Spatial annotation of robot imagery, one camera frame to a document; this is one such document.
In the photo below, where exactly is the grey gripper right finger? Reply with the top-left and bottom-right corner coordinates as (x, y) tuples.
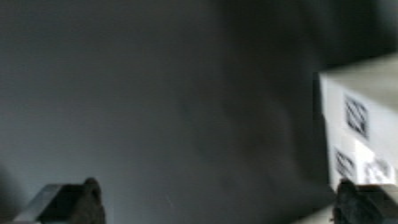
(332, 179), (398, 224)

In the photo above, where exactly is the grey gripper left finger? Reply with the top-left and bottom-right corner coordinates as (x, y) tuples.
(10, 178), (106, 224)

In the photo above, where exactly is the white tagged cube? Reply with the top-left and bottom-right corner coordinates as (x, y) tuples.
(353, 141), (396, 185)

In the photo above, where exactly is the white tagged flat plate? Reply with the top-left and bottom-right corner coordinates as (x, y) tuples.
(319, 53), (398, 187)

